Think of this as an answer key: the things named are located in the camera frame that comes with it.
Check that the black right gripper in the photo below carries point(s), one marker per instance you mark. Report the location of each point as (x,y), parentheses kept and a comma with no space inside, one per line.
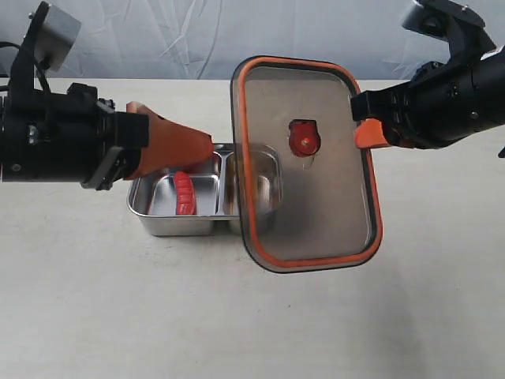
(440,106)

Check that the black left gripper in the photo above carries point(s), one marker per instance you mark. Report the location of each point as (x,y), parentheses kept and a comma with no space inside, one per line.
(79,137)

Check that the red sausage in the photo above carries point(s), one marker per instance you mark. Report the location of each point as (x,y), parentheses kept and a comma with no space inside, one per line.
(185,194)

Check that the stainless steel lunch box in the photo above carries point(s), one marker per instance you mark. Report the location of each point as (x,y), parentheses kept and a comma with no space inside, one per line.
(154,199)

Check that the dark transparent lunch box lid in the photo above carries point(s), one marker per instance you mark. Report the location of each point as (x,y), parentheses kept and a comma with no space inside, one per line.
(307,196)

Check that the blue-grey backdrop cloth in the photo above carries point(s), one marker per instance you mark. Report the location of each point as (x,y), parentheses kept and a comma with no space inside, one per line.
(208,39)

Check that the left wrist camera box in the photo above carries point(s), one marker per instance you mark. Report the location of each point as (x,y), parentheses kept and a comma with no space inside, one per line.
(50,36)

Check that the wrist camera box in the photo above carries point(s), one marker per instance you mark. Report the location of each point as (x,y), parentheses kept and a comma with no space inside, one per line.
(50,36)
(456,24)

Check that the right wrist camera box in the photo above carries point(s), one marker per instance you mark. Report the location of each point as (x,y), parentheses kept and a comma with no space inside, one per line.
(456,24)

